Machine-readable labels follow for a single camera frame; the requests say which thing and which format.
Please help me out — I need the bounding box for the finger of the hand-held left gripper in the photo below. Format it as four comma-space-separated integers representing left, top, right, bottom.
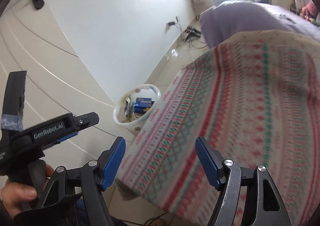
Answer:
41, 133, 77, 151
74, 112, 100, 131

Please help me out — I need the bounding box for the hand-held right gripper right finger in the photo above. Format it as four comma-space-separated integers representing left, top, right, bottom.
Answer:
195, 137, 292, 226

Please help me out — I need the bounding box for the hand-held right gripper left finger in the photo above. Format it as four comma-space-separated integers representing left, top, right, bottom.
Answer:
36, 137, 127, 226

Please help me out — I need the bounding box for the white dotted waste bin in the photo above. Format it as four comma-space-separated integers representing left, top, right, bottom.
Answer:
113, 84, 162, 136

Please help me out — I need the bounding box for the person's left forearm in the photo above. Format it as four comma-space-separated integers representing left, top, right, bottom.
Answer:
11, 210, 54, 226

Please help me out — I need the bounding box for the person's left hand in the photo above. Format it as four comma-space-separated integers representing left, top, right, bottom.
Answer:
0, 163, 54, 218

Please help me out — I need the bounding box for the clear plastic wrapper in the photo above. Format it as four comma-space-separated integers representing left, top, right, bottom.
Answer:
124, 96, 135, 122

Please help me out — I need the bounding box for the blue box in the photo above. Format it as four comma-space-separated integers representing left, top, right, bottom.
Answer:
134, 97, 154, 116

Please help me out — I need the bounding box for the white door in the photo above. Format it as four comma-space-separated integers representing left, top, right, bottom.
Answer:
0, 0, 133, 191

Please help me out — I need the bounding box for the patterned red green blanket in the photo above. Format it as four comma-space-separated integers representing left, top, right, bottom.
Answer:
116, 29, 320, 226

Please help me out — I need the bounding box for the black power strip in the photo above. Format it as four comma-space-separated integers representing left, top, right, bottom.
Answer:
184, 26, 202, 42

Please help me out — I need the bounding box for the purple duvet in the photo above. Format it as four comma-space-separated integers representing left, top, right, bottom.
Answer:
199, 0, 320, 49

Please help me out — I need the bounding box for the small dark object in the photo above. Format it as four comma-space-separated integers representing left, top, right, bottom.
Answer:
279, 14, 297, 24

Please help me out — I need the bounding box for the pink plush toy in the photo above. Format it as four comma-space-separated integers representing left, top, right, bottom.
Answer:
302, 1, 318, 17

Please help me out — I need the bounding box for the black floor cable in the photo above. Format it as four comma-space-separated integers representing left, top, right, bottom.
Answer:
120, 212, 168, 226

